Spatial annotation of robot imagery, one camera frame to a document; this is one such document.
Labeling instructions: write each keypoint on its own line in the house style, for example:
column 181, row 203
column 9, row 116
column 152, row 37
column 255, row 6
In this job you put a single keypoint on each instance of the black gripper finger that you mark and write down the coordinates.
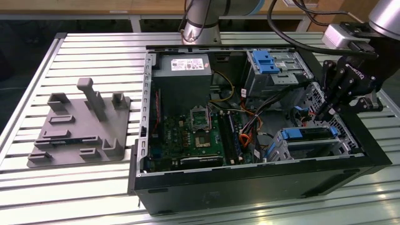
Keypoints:
column 339, row 89
column 365, row 104

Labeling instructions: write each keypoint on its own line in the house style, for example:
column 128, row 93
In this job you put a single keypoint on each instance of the hard disk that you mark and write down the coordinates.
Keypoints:
column 293, row 133

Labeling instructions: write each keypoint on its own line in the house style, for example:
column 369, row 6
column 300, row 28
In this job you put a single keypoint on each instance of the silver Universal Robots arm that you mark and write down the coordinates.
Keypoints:
column 200, row 32

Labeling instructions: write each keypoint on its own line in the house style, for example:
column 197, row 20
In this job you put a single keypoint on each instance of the metal disk bay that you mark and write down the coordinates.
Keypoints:
column 340, row 146

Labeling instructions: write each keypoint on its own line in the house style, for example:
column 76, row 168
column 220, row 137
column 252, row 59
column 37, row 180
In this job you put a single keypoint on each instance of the black RAM slot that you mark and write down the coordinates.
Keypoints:
column 225, row 138

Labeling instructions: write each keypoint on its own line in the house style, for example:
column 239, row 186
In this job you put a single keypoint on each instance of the metal drive cage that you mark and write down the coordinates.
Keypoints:
column 281, row 79

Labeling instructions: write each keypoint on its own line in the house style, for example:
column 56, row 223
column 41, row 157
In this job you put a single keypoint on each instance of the blue plastic drive latch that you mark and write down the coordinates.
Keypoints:
column 265, row 63

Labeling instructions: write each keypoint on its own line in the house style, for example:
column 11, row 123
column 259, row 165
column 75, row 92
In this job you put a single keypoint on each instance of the CPU socket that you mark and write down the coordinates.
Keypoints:
column 200, row 117

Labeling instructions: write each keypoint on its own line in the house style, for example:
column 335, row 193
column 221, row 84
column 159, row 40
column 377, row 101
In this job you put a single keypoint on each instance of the black power supply unit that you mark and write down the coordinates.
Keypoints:
column 181, row 86

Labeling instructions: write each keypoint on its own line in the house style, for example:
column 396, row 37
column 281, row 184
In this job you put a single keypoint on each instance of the black open PC case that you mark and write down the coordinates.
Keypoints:
column 233, row 187

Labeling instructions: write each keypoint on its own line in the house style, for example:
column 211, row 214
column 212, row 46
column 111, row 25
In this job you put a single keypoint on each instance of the black graphics card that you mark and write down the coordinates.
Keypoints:
column 200, row 161

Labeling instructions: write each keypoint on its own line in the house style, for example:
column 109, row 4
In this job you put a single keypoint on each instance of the green motherboard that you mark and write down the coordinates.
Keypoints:
column 184, row 140

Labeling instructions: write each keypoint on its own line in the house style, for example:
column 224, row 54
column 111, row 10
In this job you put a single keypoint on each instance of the grey plastic parts rack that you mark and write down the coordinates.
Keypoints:
column 77, row 122

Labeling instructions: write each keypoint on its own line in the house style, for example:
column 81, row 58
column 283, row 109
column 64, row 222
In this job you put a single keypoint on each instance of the wooden cabinet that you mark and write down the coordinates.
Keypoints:
column 93, row 4

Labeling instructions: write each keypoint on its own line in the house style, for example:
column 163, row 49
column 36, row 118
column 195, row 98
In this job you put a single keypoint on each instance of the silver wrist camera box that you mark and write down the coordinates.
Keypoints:
column 336, row 36

